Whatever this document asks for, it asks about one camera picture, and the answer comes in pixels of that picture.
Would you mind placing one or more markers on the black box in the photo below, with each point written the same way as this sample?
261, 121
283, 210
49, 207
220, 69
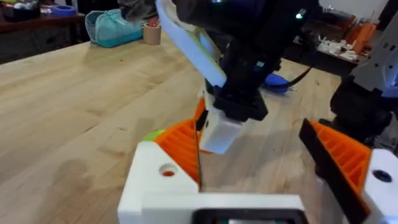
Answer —
18, 11

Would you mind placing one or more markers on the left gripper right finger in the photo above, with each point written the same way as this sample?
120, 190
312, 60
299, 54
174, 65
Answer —
345, 161

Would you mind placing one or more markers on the green vegetable toy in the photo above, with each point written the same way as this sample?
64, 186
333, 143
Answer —
153, 135

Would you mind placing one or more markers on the blue tape roll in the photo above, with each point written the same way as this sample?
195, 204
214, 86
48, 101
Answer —
63, 10

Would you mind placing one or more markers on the blue electric screwdriver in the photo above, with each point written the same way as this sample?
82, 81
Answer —
276, 82

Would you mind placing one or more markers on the heap of white orange parts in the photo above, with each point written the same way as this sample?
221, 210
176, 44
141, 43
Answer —
342, 46

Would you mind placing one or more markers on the orange ribbed wedge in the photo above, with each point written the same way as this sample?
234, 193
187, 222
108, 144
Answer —
180, 146

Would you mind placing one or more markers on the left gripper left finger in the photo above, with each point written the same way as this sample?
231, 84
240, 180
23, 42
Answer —
146, 186

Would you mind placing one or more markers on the dark wooden side table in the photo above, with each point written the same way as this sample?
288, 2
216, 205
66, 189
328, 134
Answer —
37, 37

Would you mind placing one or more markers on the tan tape roll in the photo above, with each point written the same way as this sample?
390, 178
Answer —
152, 35

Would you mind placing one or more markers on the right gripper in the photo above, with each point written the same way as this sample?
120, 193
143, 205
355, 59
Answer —
248, 62

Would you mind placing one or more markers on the teal soft zip bag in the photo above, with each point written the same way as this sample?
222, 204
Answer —
112, 29

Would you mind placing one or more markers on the right wrist upright plate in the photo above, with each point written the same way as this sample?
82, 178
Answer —
192, 46

